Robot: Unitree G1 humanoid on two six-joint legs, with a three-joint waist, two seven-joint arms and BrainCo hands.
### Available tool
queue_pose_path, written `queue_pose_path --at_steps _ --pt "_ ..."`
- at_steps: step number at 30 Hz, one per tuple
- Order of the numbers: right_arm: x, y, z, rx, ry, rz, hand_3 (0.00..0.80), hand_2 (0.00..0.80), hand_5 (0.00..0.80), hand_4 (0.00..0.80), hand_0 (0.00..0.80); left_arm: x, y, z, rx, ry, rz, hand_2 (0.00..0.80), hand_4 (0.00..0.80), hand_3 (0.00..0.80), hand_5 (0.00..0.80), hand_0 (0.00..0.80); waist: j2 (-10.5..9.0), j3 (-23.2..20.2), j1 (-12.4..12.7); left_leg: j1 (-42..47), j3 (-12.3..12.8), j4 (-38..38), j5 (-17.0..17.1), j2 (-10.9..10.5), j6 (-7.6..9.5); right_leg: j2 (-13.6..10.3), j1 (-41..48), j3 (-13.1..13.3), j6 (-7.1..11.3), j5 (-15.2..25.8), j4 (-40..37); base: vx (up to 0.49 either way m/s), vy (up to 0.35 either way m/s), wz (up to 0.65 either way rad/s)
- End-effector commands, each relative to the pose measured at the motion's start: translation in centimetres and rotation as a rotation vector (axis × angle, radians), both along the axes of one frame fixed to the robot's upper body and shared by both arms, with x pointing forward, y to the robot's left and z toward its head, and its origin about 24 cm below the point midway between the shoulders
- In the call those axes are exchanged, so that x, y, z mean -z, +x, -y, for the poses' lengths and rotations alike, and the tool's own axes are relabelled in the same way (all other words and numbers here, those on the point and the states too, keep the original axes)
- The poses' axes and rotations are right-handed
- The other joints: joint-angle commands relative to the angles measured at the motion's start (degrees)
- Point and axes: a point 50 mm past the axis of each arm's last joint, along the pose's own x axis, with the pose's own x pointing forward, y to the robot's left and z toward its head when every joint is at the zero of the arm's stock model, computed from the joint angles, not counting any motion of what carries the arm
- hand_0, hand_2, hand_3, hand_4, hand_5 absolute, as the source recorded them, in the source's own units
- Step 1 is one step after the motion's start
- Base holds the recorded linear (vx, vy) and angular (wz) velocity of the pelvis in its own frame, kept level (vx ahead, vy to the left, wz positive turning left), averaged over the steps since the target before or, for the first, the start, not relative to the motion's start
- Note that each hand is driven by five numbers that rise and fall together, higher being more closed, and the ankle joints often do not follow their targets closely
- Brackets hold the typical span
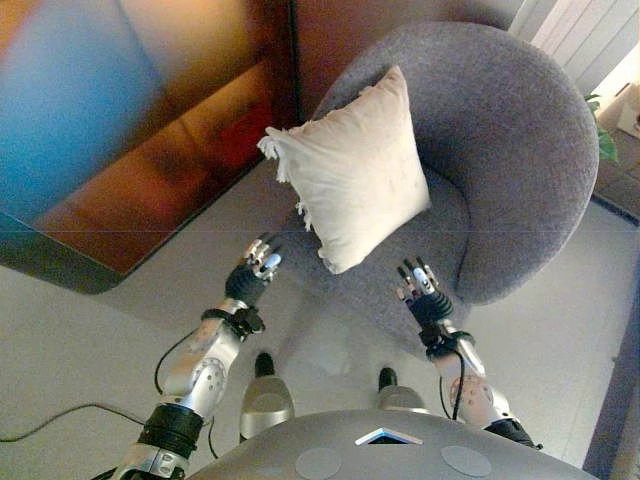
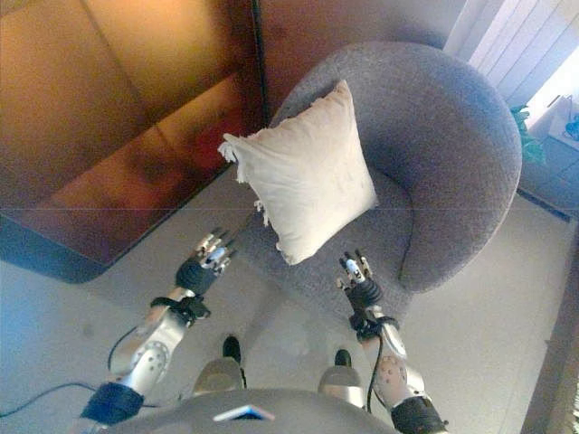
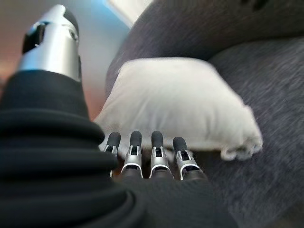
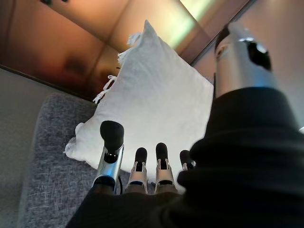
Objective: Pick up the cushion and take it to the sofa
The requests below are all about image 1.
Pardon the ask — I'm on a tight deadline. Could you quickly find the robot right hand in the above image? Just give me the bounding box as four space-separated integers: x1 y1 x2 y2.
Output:
396 256 456 334

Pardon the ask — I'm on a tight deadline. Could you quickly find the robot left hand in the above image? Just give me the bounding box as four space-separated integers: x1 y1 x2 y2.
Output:
224 232 284 309

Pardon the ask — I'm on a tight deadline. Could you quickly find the white fringed cushion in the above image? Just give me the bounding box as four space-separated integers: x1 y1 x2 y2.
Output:
257 64 433 276

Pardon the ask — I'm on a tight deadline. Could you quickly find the silver robot left leg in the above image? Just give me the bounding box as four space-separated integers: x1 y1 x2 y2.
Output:
239 351 297 442

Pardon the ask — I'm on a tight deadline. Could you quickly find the silver robot torso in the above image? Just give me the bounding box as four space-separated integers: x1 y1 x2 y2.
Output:
187 409 597 480

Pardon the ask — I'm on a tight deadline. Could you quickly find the glossy brown wooden cabinet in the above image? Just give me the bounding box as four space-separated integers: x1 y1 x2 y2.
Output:
0 0 527 297

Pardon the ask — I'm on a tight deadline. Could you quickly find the grey fabric armchair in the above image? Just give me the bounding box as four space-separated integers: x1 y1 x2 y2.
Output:
277 20 601 372

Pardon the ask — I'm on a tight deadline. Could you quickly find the green potted plant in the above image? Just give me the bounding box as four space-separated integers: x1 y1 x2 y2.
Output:
582 92 619 164

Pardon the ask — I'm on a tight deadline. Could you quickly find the white pleated curtain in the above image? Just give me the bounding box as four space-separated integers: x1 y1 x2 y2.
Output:
509 0 640 97

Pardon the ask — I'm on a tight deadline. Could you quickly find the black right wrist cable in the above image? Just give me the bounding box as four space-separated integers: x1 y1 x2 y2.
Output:
439 349 469 422

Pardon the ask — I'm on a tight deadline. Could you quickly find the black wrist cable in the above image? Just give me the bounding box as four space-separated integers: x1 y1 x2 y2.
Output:
439 349 469 422
0 331 202 444

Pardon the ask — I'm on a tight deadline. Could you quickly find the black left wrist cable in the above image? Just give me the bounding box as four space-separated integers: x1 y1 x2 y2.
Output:
0 331 202 444

